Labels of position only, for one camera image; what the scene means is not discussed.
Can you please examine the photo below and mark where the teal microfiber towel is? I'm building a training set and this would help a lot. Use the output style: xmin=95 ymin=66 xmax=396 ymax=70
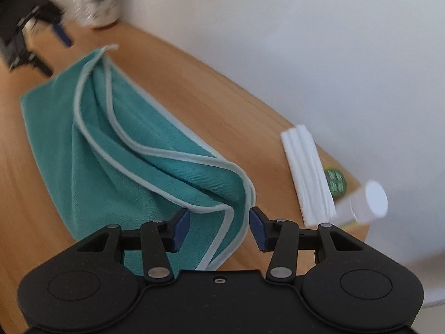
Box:
xmin=20 ymin=47 xmax=256 ymax=271

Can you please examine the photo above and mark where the green round tin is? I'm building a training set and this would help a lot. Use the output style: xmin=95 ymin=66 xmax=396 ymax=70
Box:
xmin=324 ymin=168 xmax=347 ymax=199

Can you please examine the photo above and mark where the white cylindrical container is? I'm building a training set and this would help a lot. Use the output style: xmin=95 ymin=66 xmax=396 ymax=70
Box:
xmin=330 ymin=180 xmax=389 ymax=227

